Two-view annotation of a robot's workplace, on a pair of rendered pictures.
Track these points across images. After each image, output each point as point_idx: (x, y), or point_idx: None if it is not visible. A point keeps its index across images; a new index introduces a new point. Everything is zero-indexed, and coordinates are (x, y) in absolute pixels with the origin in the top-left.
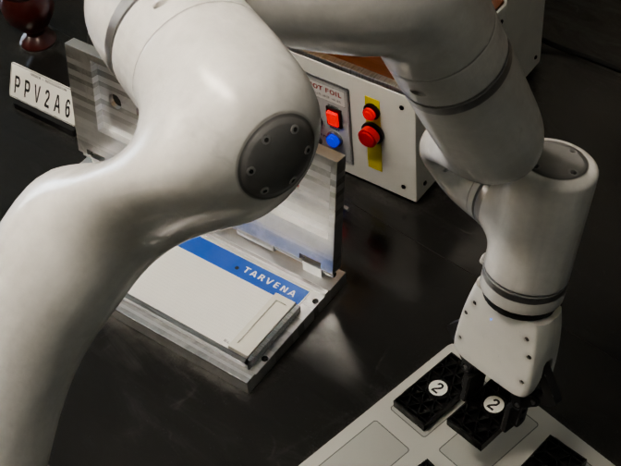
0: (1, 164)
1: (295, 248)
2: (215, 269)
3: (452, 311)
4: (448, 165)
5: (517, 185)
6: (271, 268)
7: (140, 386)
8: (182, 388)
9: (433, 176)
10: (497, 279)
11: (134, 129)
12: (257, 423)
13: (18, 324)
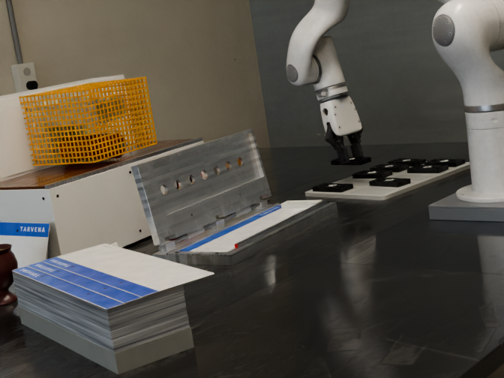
0: None
1: (257, 196)
2: (261, 218)
3: (283, 199)
4: (338, 16)
5: (327, 40)
6: (261, 211)
7: (336, 224)
8: (336, 219)
9: (310, 59)
10: (340, 81)
11: (177, 200)
12: (353, 208)
13: None
